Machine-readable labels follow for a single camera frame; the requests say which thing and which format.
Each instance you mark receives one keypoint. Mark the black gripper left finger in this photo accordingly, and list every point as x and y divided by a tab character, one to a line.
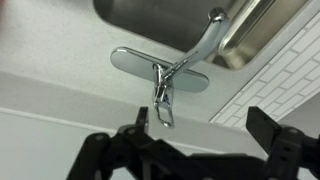
133	153

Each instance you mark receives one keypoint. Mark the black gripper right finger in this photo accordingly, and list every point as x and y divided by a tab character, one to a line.
290	150

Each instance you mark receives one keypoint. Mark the chrome tap faucet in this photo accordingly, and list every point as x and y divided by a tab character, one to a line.
166	70

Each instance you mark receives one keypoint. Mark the stainless steel sink basin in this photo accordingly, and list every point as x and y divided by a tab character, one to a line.
166	20

